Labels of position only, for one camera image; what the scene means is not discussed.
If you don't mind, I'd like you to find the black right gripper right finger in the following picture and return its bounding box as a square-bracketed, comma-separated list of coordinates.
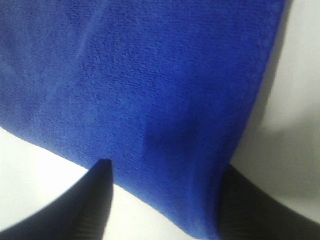
[217, 165, 320, 240]

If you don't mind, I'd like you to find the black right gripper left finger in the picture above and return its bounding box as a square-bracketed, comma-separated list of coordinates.
[0, 159, 113, 240]

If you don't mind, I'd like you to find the blue microfiber towel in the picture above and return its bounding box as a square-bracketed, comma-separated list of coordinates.
[0, 0, 285, 240]

